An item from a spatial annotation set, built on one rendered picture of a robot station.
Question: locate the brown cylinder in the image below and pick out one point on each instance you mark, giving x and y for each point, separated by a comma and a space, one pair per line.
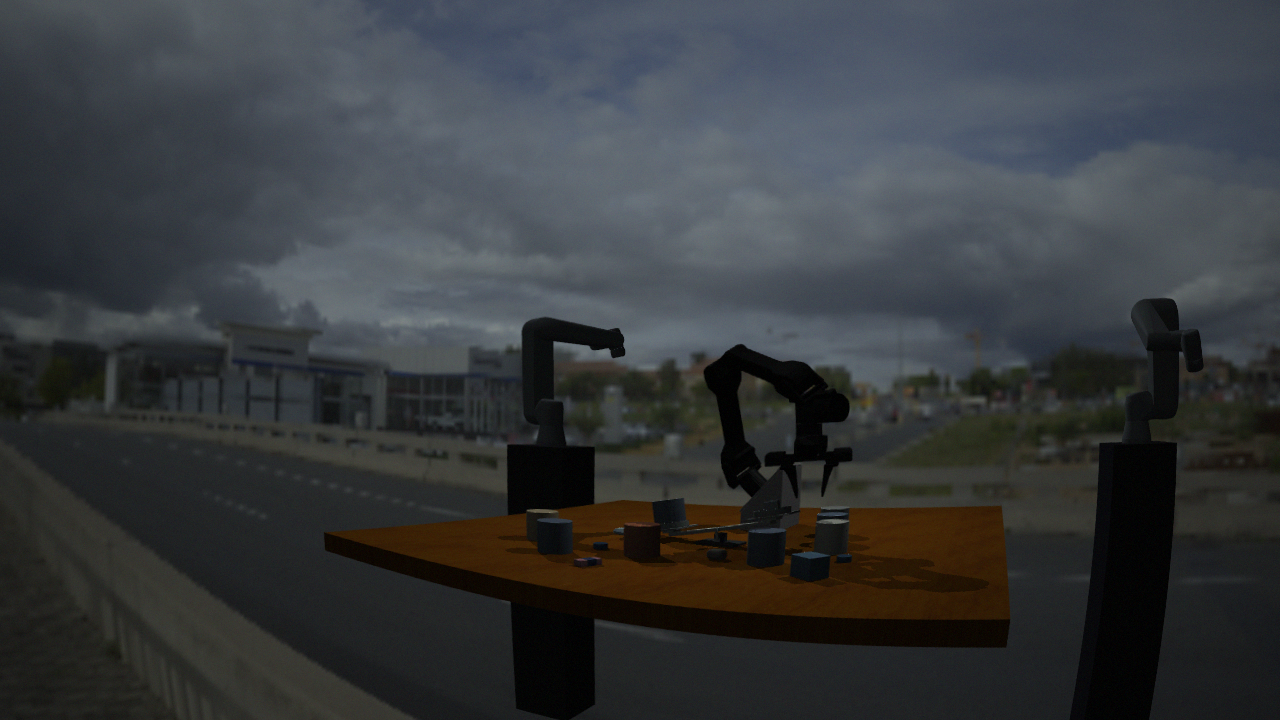
642, 540

